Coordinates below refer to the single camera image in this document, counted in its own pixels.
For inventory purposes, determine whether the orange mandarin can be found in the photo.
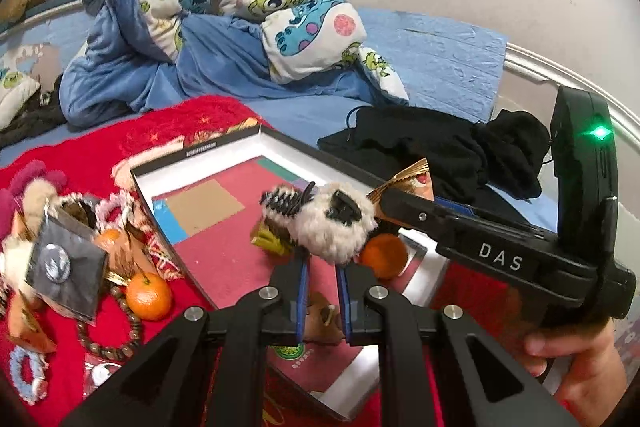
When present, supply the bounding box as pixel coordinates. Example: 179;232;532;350
125;272;172;322
359;233;409;280

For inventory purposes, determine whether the white fluffy hair claw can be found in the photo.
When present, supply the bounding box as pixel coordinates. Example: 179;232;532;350
259;182;378;265

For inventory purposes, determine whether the brown plush toy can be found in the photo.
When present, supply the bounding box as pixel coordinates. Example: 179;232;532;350
303;291;344;345

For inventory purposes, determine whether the orange triangular snack pack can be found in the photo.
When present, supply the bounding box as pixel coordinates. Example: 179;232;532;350
250;220;293;257

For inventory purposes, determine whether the right hand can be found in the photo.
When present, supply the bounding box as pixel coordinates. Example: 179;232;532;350
522;320;627;426

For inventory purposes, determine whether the black garment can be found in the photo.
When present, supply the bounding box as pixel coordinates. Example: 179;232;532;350
318;106;551;223

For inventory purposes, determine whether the dark foil packet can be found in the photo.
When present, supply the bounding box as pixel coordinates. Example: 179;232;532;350
25;217;107;323

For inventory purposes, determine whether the black shallow box lid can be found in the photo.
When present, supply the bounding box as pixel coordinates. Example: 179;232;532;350
130;124;452;423

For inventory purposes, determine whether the white plush sheep toy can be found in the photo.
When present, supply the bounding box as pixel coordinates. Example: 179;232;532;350
1;213;40;309

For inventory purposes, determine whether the magenta plush toy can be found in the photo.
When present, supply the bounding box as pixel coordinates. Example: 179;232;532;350
1;160;67;239

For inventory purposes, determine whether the monster print blue blanket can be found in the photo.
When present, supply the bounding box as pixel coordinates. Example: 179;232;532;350
58;0;409;128

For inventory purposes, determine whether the monster print pillow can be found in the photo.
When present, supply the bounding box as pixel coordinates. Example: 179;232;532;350
0;67;40;130

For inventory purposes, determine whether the wooden bead bracelet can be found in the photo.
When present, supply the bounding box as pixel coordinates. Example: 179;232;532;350
75;283;144;362

